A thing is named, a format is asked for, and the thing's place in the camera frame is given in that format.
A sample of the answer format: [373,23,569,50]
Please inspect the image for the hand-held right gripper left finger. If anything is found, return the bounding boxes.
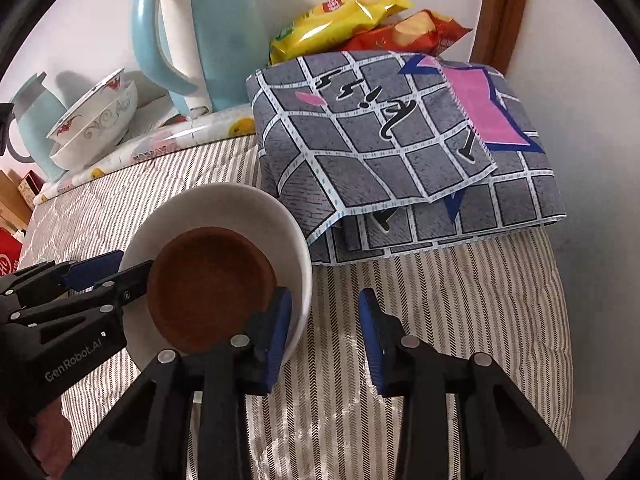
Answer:
[60,287,293,480]

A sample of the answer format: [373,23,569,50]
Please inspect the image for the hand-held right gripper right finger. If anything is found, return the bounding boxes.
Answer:
[357,288,586,480]

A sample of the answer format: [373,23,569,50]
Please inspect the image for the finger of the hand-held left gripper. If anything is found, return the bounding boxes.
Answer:
[10,259,155,324]
[0,250,124,307]

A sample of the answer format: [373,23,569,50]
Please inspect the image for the small brown bowl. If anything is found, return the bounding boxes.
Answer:
[146,226,278,354]

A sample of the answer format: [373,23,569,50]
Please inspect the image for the large white ceramic bowl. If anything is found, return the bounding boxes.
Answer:
[118,183,314,373]

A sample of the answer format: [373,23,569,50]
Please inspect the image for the striped grey tablecloth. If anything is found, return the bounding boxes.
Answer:
[17,132,573,480]

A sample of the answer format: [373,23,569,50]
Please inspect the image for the red paper bag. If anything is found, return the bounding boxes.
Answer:
[0,227,26,274]

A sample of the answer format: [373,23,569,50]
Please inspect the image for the brown paper bag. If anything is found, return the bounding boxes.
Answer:
[0,169,31,231]

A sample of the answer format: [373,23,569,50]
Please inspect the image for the patterned cardboard box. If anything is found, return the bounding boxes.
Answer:
[17,170,45,206]

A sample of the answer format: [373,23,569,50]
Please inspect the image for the white bowl grey scroll rim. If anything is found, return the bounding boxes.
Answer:
[49,79,139,172]

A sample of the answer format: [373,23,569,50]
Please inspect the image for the rolled printed oilcloth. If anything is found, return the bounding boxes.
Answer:
[34,102,258,206]

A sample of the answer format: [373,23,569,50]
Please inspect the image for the white bowl red blue print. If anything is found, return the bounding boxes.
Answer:
[46,67,126,147]

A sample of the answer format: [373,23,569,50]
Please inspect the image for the light blue thermos jug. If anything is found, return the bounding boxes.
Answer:
[5,72,69,184]

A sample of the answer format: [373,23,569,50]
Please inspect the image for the folded grey checked cloth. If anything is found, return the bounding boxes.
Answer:
[245,51,498,266]

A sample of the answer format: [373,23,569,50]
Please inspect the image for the light blue electric kettle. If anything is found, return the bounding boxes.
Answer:
[131,0,269,120]

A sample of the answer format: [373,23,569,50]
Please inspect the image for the red chip bag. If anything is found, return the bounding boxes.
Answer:
[345,9,473,58]

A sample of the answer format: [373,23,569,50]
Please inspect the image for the yellow chip bag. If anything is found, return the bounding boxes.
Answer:
[269,0,413,65]

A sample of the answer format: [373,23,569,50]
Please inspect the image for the brown wooden door frame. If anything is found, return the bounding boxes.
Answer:
[470,0,532,76]

